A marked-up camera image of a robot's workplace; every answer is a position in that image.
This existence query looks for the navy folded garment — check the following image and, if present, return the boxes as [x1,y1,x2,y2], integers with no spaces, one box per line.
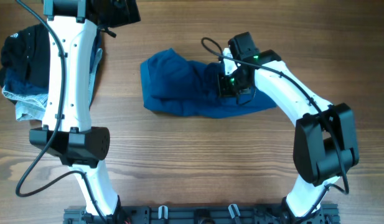
[3,31,103,96]

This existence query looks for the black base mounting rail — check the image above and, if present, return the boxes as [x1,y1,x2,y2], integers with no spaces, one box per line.
[63,204,340,224]

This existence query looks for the light grey denim garment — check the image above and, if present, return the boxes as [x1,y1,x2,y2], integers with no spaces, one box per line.
[1,48,104,121]

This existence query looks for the black folded garment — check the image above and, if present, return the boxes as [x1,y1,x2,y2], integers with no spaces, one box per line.
[0,24,50,87]

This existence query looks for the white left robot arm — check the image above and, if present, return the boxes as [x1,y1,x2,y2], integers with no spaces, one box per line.
[29,0,140,223]

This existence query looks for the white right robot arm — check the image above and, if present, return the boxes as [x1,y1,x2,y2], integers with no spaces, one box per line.
[220,47,359,223]

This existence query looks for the blue polo shirt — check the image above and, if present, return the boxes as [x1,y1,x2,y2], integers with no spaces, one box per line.
[140,49,276,119]

